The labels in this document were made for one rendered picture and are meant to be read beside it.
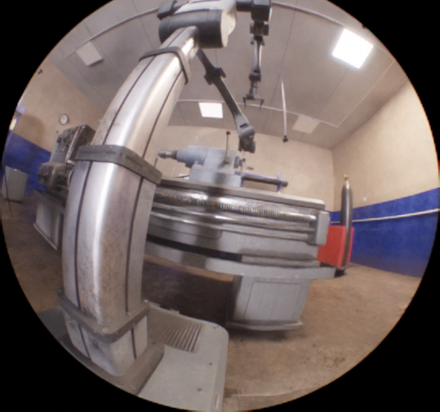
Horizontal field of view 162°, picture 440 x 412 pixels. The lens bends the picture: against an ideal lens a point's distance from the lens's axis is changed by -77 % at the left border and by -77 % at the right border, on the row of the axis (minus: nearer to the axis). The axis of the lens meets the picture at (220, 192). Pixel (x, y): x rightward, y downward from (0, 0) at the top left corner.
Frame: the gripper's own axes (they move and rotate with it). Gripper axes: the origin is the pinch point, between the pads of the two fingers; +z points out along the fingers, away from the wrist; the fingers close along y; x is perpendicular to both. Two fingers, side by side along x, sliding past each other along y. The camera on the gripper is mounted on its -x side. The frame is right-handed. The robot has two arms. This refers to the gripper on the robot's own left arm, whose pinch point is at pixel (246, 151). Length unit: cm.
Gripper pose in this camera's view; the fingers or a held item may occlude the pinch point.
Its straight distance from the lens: 101.0
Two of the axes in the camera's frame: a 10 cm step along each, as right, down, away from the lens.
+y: -9.8, -1.5, 1.0
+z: 0.7, 2.0, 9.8
